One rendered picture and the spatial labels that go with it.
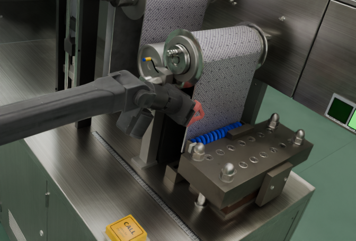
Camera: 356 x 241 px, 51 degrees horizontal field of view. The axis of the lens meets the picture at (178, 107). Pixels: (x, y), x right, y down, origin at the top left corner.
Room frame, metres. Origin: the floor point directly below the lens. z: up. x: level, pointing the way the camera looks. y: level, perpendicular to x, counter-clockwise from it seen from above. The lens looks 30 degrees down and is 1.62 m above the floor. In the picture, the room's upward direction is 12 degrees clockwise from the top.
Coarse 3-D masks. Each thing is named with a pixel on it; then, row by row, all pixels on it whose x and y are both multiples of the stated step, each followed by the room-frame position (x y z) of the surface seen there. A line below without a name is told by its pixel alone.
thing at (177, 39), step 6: (180, 36) 0.87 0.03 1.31; (258, 36) 1.02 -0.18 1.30; (168, 42) 0.90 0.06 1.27; (174, 42) 0.88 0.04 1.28; (180, 42) 0.87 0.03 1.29; (186, 42) 0.85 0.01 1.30; (168, 48) 0.89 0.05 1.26; (192, 48) 0.84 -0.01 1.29; (192, 54) 0.83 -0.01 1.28; (192, 60) 0.83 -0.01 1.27; (192, 66) 0.83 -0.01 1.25; (192, 72) 0.83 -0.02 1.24; (180, 78) 0.85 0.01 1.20; (186, 78) 0.84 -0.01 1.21
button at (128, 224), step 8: (128, 216) 0.63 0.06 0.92; (112, 224) 0.59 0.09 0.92; (120, 224) 0.60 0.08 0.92; (128, 224) 0.60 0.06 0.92; (136, 224) 0.61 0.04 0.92; (112, 232) 0.57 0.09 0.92; (120, 232) 0.58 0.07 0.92; (128, 232) 0.58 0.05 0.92; (136, 232) 0.58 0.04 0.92; (144, 232) 0.59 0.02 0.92; (112, 240) 0.56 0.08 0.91; (120, 240) 0.55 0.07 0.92; (128, 240) 0.56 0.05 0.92; (136, 240) 0.57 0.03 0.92; (144, 240) 0.58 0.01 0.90
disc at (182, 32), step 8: (176, 32) 0.89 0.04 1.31; (184, 32) 0.87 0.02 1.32; (168, 40) 0.90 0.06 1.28; (192, 40) 0.85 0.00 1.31; (200, 48) 0.83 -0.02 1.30; (200, 56) 0.82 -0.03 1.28; (200, 64) 0.82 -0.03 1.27; (200, 72) 0.82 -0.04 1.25; (176, 80) 0.87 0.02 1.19; (192, 80) 0.83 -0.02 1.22
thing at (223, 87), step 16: (208, 64) 0.84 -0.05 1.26; (224, 64) 0.89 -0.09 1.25; (240, 64) 0.94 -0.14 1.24; (256, 64) 0.99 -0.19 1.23; (208, 80) 0.85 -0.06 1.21; (224, 80) 0.90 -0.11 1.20; (240, 80) 0.95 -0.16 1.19; (192, 96) 0.83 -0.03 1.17; (208, 96) 0.87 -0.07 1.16; (224, 96) 0.92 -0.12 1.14; (240, 96) 0.97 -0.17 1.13; (208, 112) 0.88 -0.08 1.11; (224, 112) 0.93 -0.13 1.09
